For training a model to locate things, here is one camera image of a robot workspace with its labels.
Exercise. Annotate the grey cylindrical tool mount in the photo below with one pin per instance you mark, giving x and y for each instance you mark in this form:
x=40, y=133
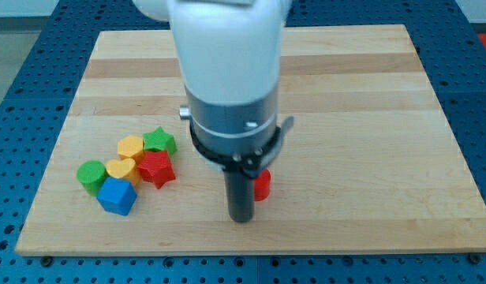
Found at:
x=242, y=137

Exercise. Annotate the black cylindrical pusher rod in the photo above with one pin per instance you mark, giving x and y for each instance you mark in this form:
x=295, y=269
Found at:
x=240, y=196

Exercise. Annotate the red cylinder block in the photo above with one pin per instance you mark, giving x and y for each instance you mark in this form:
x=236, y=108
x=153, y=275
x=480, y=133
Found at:
x=262, y=186

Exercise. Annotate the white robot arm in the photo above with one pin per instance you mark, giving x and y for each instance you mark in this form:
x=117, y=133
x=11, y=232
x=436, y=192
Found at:
x=229, y=54

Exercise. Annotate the green star block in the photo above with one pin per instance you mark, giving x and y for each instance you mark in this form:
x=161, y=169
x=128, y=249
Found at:
x=160, y=140

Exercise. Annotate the red star block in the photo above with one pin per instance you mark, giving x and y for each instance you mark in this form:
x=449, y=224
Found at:
x=157, y=168

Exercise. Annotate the yellow hexagon block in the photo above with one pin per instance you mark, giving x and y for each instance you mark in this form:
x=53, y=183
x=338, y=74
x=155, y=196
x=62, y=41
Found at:
x=131, y=147

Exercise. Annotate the yellow heart block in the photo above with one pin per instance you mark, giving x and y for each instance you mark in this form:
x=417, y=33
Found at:
x=125, y=169

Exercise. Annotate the blue cube block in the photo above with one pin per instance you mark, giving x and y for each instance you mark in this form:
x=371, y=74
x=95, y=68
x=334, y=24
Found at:
x=117, y=196

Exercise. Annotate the wooden board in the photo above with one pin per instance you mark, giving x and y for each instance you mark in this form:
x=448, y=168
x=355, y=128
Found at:
x=371, y=165

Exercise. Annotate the green cylinder block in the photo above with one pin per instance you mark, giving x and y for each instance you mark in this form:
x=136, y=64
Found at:
x=92, y=175

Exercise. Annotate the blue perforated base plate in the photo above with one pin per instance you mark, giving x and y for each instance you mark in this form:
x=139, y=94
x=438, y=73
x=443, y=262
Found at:
x=37, y=102

